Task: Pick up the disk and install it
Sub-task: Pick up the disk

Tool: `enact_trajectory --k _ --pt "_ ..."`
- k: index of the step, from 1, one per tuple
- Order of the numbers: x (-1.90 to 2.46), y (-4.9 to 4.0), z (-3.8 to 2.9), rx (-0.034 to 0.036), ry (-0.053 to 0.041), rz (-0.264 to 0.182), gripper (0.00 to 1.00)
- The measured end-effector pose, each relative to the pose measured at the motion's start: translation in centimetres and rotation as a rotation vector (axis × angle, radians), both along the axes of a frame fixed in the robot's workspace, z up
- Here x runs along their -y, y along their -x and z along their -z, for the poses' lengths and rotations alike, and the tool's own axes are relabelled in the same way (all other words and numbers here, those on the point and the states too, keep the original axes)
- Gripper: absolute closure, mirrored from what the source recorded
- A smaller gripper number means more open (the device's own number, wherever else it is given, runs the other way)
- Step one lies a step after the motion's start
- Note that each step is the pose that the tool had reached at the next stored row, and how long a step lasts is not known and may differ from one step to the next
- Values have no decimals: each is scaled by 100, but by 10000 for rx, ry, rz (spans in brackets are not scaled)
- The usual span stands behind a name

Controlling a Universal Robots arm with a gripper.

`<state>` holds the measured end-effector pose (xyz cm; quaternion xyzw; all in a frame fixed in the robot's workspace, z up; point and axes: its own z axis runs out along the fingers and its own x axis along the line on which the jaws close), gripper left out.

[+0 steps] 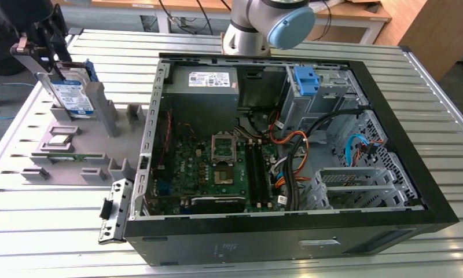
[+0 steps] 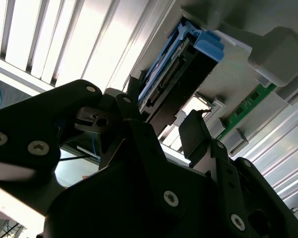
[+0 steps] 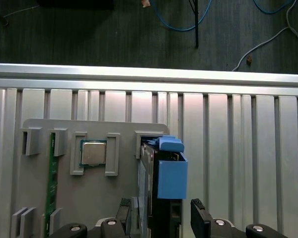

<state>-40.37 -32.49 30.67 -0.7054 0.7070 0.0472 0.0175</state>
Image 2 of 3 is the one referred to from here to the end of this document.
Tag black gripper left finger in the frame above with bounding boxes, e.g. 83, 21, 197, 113
0, 79, 188, 223

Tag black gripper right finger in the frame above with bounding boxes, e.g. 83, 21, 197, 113
178, 109, 298, 238

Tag hard disk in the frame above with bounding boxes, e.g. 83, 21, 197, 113
138, 21, 226, 131

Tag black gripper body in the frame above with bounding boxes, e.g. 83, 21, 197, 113
37, 137, 296, 238

